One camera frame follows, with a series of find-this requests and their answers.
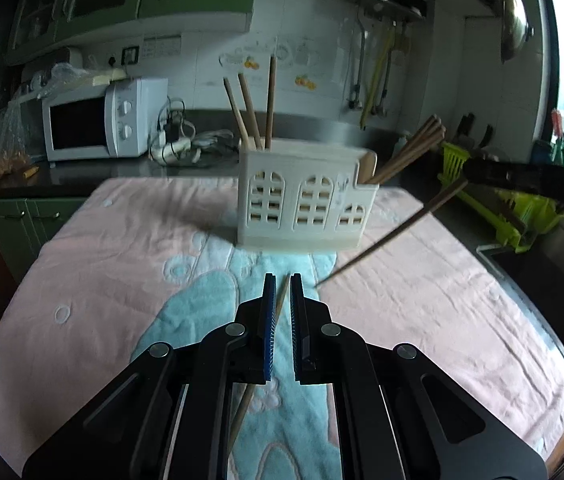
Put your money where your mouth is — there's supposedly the wooden chopstick short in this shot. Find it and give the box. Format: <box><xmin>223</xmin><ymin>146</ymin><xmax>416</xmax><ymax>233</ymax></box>
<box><xmin>227</xmin><ymin>278</ymin><xmax>288</xmax><ymax>454</ymax></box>

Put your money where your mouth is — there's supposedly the wooden chopstick long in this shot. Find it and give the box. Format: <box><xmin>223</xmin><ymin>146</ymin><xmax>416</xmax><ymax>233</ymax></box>
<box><xmin>316</xmin><ymin>178</ymin><xmax>468</xmax><ymax>287</ymax></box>
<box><xmin>357</xmin><ymin>151</ymin><xmax>378</xmax><ymax>184</ymax></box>

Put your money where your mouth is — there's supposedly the wooden chopstick group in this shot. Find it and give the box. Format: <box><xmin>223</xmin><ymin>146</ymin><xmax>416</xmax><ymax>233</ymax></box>
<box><xmin>378</xmin><ymin>128</ymin><xmax>446</xmax><ymax>185</ymax></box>
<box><xmin>368</xmin><ymin>120</ymin><xmax>445</xmax><ymax>187</ymax></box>
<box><xmin>372</xmin><ymin>127</ymin><xmax>447</xmax><ymax>187</ymax></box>
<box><xmin>366</xmin><ymin>115</ymin><xmax>442</xmax><ymax>184</ymax></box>

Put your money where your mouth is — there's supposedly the lime green dish rack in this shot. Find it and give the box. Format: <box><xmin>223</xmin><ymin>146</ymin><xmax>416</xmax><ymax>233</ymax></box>
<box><xmin>438</xmin><ymin>142</ymin><xmax>564</xmax><ymax>252</ymax></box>

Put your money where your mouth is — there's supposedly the cream house-shaped utensil holder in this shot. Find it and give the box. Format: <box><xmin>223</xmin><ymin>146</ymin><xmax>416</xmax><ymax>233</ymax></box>
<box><xmin>236</xmin><ymin>139</ymin><xmax>378</xmax><ymax>252</ymax></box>

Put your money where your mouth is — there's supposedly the pink towel with blue whale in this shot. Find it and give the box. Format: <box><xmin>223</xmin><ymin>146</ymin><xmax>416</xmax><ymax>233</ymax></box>
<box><xmin>0</xmin><ymin>178</ymin><xmax>564</xmax><ymax>470</ymax></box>

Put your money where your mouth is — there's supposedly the clear plastic bottle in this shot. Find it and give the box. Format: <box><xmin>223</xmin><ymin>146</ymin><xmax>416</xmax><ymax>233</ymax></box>
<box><xmin>393</xmin><ymin>131</ymin><xmax>412</xmax><ymax>157</ymax></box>

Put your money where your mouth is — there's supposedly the white microwave oven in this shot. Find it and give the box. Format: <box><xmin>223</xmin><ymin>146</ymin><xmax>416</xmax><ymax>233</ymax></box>
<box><xmin>41</xmin><ymin>77</ymin><xmax>168</xmax><ymax>162</ymax></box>

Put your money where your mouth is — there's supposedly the plastic bag with oranges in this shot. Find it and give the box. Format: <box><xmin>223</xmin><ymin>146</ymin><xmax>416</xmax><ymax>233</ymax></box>
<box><xmin>0</xmin><ymin>100</ymin><xmax>46</xmax><ymax>180</ymax></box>

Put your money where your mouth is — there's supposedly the steel pot lid on wall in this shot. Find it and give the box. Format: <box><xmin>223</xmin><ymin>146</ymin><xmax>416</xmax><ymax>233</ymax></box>
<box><xmin>500</xmin><ymin>0</ymin><xmax>534</xmax><ymax>63</ymax></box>

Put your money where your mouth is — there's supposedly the white power strip with cables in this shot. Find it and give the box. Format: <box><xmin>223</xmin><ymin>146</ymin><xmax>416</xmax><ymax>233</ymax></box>
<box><xmin>148</xmin><ymin>96</ymin><xmax>239</xmax><ymax>169</ymax></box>

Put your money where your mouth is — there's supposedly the green kitchen wall cabinet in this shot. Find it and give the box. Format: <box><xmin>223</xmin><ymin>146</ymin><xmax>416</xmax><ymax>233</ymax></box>
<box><xmin>5</xmin><ymin>0</ymin><xmax>254</xmax><ymax>65</ymax></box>

